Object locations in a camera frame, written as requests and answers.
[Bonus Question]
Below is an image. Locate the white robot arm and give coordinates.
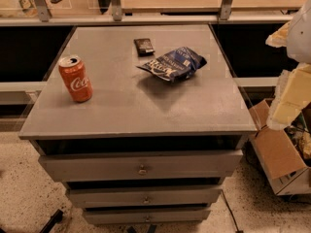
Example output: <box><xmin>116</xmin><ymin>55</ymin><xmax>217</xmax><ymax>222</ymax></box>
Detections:
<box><xmin>265</xmin><ymin>0</ymin><xmax>311</xmax><ymax>130</ymax></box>

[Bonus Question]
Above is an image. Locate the blue chip bag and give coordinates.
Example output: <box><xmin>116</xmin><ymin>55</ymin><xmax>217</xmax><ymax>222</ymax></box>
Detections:
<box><xmin>139</xmin><ymin>47</ymin><xmax>207</xmax><ymax>83</ymax></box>

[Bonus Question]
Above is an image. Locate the cardboard box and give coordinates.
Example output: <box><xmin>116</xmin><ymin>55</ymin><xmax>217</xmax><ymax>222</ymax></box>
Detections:
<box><xmin>250</xmin><ymin>99</ymin><xmax>311</xmax><ymax>196</ymax></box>

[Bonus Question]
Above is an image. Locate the grey drawer cabinet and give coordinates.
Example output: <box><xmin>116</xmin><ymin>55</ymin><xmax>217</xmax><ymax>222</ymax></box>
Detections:
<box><xmin>20</xmin><ymin>25</ymin><xmax>256</xmax><ymax>212</ymax></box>

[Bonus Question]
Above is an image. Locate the small dark brown packet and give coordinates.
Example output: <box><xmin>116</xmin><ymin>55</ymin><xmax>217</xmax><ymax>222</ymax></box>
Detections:
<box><xmin>134</xmin><ymin>38</ymin><xmax>155</xmax><ymax>56</ymax></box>

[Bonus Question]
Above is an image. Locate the middle grey drawer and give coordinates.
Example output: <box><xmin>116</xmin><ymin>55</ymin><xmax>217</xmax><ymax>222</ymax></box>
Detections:
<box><xmin>66</xmin><ymin>185</ymin><xmax>221</xmax><ymax>209</ymax></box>

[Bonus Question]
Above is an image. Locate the grey drawer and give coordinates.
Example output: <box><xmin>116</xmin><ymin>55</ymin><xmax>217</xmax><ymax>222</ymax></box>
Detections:
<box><xmin>83</xmin><ymin>207</ymin><xmax>210</xmax><ymax>224</ymax></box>
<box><xmin>39</xmin><ymin>150</ymin><xmax>242</xmax><ymax>182</ymax></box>
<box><xmin>66</xmin><ymin>185</ymin><xmax>221</xmax><ymax>209</ymax></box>

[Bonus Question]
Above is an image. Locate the top grey drawer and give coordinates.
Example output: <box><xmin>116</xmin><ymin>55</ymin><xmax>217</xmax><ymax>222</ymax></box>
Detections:
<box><xmin>39</xmin><ymin>150</ymin><xmax>242</xmax><ymax>182</ymax></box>

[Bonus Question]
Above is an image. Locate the orange Coca-Cola can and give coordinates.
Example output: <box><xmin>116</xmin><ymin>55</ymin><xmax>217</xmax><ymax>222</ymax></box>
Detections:
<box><xmin>58</xmin><ymin>54</ymin><xmax>93</xmax><ymax>102</ymax></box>

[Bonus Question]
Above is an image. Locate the bottom grey drawer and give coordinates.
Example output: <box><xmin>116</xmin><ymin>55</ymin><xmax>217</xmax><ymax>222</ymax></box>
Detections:
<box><xmin>83</xmin><ymin>207</ymin><xmax>210</xmax><ymax>224</ymax></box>

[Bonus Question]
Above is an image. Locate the black stand leg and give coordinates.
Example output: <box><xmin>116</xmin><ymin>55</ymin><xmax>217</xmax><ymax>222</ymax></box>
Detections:
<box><xmin>40</xmin><ymin>209</ymin><xmax>63</xmax><ymax>233</ymax></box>

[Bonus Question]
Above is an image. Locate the black floor cable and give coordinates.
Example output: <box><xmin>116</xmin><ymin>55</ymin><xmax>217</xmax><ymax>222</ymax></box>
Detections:
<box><xmin>221</xmin><ymin>191</ymin><xmax>244</xmax><ymax>233</ymax></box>

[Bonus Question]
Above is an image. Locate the metal railing frame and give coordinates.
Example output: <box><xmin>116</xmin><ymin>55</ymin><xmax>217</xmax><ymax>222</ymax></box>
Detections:
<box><xmin>0</xmin><ymin>0</ymin><xmax>292</xmax><ymax>26</ymax></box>

